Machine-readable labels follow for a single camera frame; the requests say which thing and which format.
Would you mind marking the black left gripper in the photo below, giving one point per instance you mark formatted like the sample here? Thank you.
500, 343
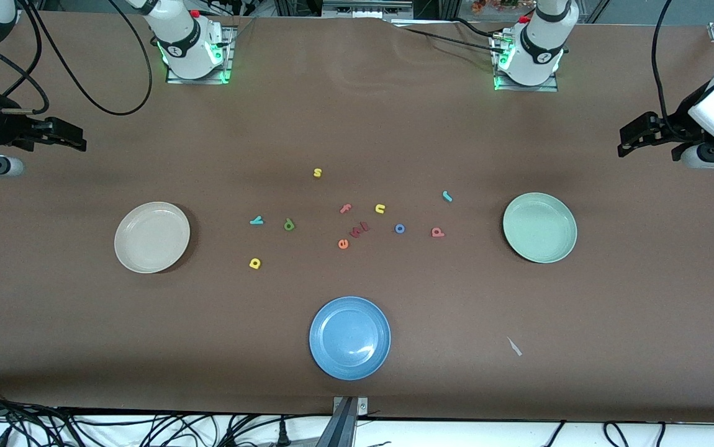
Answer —
673, 126

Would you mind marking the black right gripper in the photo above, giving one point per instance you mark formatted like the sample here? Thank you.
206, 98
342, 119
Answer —
3, 129

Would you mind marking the red foam letter p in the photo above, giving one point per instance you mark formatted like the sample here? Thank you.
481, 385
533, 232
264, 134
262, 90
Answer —
434, 234

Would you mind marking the green foam letter p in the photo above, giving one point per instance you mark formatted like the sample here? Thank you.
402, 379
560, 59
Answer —
285, 221

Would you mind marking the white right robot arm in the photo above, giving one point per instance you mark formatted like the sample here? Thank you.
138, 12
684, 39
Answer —
186, 43

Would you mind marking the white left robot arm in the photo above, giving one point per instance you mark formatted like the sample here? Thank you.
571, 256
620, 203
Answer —
540, 43

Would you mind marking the beige round plate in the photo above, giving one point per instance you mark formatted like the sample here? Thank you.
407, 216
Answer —
152, 239

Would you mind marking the pale green round plate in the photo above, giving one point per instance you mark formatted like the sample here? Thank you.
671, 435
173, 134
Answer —
540, 230

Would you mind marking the orange dried flowers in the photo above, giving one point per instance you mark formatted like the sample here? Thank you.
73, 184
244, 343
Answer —
493, 5

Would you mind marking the white paper scrap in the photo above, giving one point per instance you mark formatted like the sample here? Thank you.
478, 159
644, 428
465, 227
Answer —
514, 346

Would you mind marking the blue round plate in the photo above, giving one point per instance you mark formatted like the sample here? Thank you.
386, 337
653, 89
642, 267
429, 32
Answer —
349, 338

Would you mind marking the black power plug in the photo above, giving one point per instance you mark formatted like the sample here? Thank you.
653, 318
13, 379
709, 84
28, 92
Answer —
282, 434

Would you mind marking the grey metal equipment frame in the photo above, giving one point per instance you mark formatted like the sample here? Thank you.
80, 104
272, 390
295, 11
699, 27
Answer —
366, 7

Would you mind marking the metal corner bracket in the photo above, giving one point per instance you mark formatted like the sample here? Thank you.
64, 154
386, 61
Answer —
362, 406

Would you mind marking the grey aluminium profile post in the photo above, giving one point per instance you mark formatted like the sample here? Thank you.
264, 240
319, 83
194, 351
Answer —
341, 428

